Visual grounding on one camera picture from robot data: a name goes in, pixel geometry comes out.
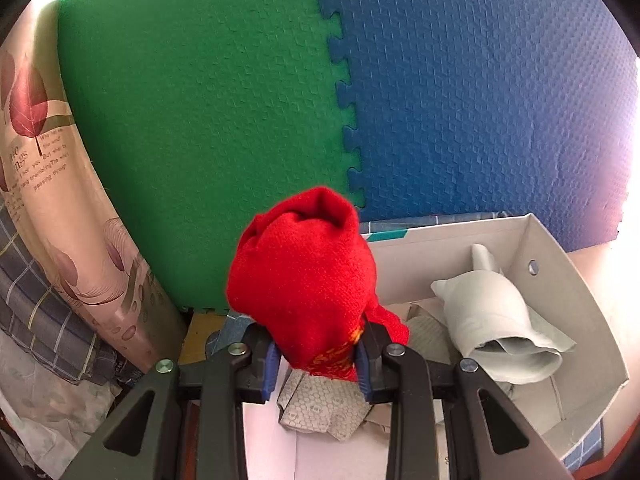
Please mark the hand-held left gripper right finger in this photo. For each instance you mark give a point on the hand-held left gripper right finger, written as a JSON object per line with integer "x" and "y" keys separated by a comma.
{"x": 362, "y": 372}

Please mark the green foam mat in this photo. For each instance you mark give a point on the green foam mat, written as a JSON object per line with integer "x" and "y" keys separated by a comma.
{"x": 200, "y": 110}

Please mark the red underwear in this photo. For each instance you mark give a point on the red underwear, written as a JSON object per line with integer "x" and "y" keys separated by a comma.
{"x": 310, "y": 280}

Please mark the white cardboard box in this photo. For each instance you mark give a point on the white cardboard box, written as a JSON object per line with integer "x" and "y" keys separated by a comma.
{"x": 450, "y": 255}

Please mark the yellow wooden cabinet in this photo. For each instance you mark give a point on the yellow wooden cabinet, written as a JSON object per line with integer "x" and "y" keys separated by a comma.
{"x": 200, "y": 335}

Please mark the white crumpled cloth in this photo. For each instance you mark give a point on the white crumpled cloth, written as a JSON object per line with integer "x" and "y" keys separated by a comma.
{"x": 40, "y": 420}

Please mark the leaf-print curtain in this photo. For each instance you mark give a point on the leaf-print curtain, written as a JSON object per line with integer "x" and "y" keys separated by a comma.
{"x": 65, "y": 210}

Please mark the dark plaid cloth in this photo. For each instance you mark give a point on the dark plaid cloth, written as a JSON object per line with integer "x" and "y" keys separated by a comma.
{"x": 30, "y": 300}

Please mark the beige underwear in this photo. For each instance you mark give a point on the beige underwear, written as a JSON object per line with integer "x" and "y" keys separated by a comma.
{"x": 320, "y": 405}

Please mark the blue foam mat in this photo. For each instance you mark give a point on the blue foam mat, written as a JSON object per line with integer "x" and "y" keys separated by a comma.
{"x": 475, "y": 110}

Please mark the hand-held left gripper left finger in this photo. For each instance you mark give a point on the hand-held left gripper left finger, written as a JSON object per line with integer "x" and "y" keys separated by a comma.
{"x": 272, "y": 362}

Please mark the pale grey underwear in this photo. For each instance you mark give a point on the pale grey underwear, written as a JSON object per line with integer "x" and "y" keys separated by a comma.
{"x": 490, "y": 310}

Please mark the blue checked cushion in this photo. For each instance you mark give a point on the blue checked cushion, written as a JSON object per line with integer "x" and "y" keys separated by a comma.
{"x": 587, "y": 442}

